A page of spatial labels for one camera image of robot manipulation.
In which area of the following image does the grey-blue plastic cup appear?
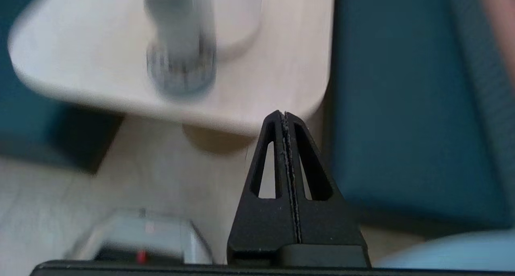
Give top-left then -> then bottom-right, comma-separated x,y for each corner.
143,0 -> 216,63

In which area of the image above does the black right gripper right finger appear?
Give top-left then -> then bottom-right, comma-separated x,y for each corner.
284,112 -> 366,246

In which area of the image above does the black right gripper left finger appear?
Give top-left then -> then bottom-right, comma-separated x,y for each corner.
227,110 -> 301,265

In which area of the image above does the large clear water dispenser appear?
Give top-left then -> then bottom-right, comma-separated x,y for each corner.
209,0 -> 265,62

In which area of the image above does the large round perforated drip tray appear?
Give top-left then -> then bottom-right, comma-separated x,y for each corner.
146,43 -> 218,100

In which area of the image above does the light blue rounded cover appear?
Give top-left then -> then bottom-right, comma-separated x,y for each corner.
373,227 -> 515,271

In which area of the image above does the dark blue seat cushion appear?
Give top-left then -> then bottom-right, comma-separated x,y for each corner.
0,0 -> 126,174
327,0 -> 512,229

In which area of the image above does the pink bolster cushion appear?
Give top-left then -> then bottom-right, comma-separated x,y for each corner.
477,0 -> 515,83

